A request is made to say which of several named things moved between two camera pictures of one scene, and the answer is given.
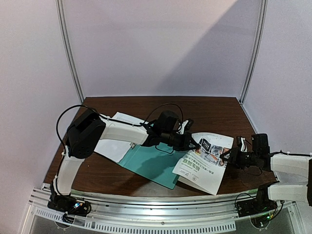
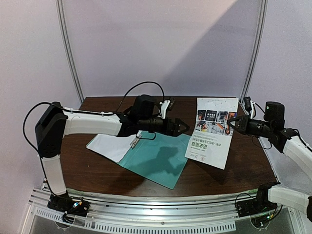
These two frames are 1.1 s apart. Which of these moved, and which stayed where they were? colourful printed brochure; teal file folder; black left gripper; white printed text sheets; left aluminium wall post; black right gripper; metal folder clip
Moved: colourful printed brochure; black right gripper; black left gripper
Stayed: teal file folder; white printed text sheets; left aluminium wall post; metal folder clip
